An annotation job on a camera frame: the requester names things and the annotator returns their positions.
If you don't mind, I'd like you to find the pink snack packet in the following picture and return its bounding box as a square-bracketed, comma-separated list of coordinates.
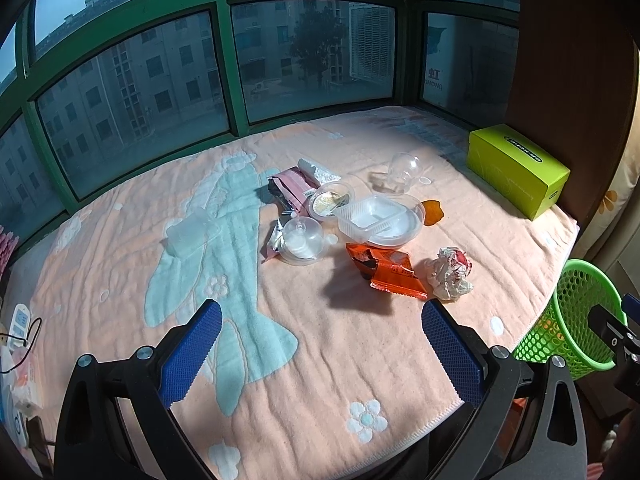
[268, 167, 317, 216]

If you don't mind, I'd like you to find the clear dome plastic cup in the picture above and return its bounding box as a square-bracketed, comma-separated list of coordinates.
[369, 153, 433, 195]

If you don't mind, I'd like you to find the clear plastic cup with white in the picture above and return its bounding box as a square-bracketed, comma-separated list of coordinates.
[280, 217, 326, 266]

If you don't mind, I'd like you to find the silver foil wrapper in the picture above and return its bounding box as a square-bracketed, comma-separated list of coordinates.
[262, 219, 283, 262]

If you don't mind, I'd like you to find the white power strip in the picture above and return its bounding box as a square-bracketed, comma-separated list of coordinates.
[1, 304, 41, 448]

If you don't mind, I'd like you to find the pink clothes hanger rack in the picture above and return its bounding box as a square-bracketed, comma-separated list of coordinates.
[0, 226, 20, 276]

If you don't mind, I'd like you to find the frosted plastic lid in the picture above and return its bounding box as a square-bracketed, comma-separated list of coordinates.
[166, 207, 221, 258]

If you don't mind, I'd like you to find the clear rectangular plastic tray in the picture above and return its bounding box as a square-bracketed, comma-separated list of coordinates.
[335, 195, 420, 243]

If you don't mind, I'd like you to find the black cable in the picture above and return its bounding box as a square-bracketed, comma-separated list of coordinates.
[0, 315, 44, 375]

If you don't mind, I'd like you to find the orange peel piece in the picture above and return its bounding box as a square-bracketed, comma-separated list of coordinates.
[422, 200, 445, 226]

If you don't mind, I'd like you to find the lime green tissue box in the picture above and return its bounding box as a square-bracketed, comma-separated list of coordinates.
[466, 124, 570, 220]

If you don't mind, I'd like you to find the red white paper wrapper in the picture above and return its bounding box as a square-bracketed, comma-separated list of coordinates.
[416, 246, 473, 302]

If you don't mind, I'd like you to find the orange snack bag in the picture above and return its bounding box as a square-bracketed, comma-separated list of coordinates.
[345, 243, 428, 301]

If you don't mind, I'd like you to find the green window frame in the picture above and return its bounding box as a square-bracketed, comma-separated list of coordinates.
[1, 0, 520, 252]

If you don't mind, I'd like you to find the round cup with printed lid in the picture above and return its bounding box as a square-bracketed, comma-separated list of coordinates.
[306, 181, 355, 222]

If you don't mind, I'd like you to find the round clear plastic bowl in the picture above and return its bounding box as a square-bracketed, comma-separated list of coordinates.
[337, 194, 426, 248]

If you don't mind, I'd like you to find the green mesh waste basket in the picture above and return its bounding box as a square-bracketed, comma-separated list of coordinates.
[513, 259, 627, 380]

